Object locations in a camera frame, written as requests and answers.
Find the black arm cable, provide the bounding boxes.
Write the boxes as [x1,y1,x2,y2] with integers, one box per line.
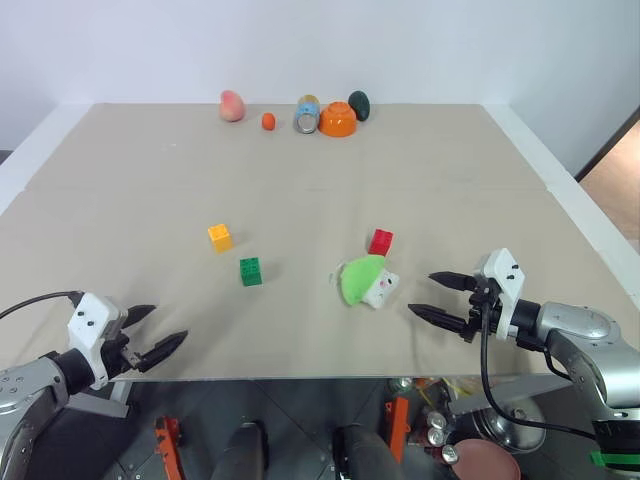
[0,290,84,322]
[479,299,601,442]

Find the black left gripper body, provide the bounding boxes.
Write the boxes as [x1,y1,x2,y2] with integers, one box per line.
[102,317,151,381]

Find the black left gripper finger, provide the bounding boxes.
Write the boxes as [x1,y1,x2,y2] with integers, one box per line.
[137,329,190,374]
[124,304,158,330]

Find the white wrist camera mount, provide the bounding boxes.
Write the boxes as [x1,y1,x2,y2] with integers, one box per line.
[67,292,130,391]
[472,248,528,342]

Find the red toy brick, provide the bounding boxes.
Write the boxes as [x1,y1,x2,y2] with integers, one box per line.
[367,228,395,258]

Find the green toy brick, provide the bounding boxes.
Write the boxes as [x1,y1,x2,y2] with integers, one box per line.
[238,256,264,288]

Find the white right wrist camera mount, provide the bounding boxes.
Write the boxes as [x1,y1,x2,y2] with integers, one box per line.
[472,248,528,342]

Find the steel bowl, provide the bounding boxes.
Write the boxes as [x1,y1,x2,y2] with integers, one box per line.
[463,398,547,455]

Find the dark green toy avocado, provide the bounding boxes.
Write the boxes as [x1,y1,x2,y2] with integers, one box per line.
[347,90,372,123]

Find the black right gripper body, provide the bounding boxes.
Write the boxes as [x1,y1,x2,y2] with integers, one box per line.
[461,274,504,344]

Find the green white mushroom plush toy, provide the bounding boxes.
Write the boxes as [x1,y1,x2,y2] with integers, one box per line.
[329,254,402,309]

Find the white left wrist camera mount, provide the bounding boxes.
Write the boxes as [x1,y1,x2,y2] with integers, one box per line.
[67,292,130,391]

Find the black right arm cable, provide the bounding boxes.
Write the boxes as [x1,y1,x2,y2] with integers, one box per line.
[479,299,601,442]

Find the orange clamp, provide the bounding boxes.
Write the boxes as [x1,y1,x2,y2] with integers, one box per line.
[153,415,182,480]
[383,394,412,464]

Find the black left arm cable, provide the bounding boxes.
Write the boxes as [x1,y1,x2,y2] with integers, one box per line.
[0,290,84,322]

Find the yellow toy brick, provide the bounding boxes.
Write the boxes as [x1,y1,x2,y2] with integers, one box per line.
[207,223,235,254]

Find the grey table bracket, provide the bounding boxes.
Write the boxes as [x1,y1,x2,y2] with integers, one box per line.
[68,379,132,420]

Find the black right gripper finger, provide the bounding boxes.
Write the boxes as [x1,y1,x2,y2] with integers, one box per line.
[406,302,471,337]
[427,270,477,293]

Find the beige table cover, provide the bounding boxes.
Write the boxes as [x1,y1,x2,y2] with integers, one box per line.
[0,102,640,382]

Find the reddish brown plate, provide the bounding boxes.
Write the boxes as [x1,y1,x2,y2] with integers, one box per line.
[451,437,522,480]

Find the orange plastic bowl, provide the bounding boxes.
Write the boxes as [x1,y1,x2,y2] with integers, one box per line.
[318,101,359,138]

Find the yellow plastic wrapper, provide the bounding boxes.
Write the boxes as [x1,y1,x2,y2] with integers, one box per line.
[439,377,482,400]

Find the pink toy peach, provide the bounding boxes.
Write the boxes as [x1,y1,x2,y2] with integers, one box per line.
[218,89,248,123]

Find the blue labelled tin can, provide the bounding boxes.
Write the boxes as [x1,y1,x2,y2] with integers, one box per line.
[293,94,322,136]

